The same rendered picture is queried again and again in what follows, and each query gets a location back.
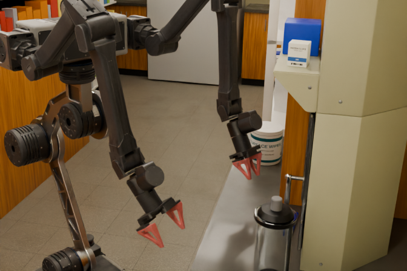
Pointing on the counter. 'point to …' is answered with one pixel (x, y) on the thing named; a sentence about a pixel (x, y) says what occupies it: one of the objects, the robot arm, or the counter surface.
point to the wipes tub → (268, 143)
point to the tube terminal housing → (357, 130)
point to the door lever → (290, 186)
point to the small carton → (298, 53)
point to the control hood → (300, 80)
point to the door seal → (309, 175)
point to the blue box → (302, 33)
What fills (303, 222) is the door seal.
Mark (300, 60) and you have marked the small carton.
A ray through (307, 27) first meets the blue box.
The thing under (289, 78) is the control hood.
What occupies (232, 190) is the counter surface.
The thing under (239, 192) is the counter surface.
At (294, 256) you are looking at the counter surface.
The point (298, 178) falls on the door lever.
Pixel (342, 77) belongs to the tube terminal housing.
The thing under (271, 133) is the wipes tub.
